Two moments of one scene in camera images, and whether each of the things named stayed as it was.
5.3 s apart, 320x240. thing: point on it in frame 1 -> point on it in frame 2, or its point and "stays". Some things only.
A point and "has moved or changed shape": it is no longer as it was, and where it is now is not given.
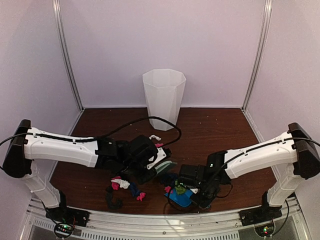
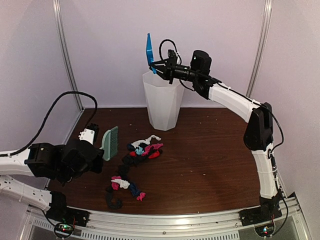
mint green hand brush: x=161 y=166 has moved or changed shape
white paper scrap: x=123 y=184 stays
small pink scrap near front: x=142 y=195 stays
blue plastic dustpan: x=184 y=200 -> x=149 y=52
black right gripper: x=204 y=204 -> x=169 y=70
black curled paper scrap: x=109 y=195 stays
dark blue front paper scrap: x=134 y=191 stays
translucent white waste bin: x=163 y=89 stays
